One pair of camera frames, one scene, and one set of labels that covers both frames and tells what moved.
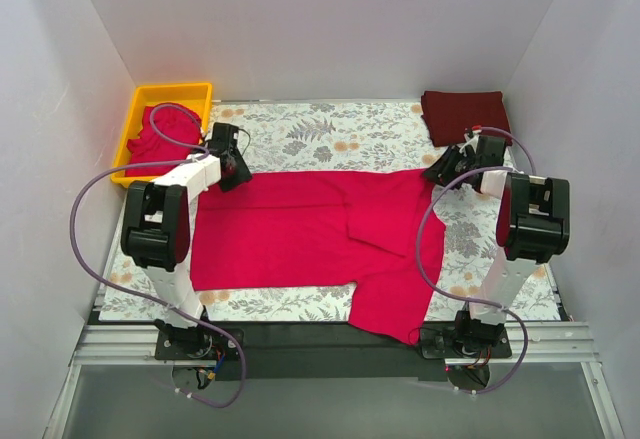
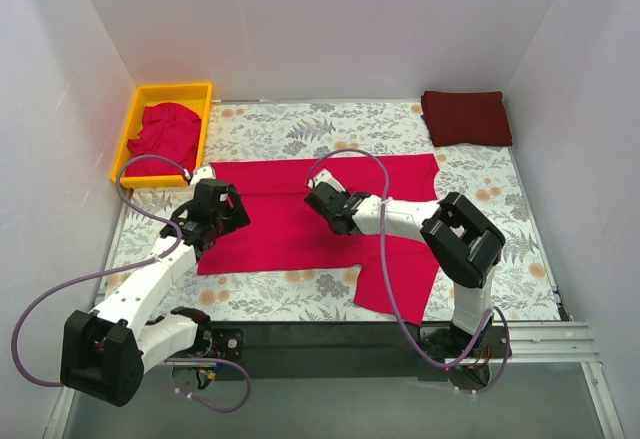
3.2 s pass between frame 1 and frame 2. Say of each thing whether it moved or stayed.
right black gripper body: moved
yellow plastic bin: stayed
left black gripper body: moved
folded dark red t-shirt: stayed
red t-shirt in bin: stayed
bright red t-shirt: moved
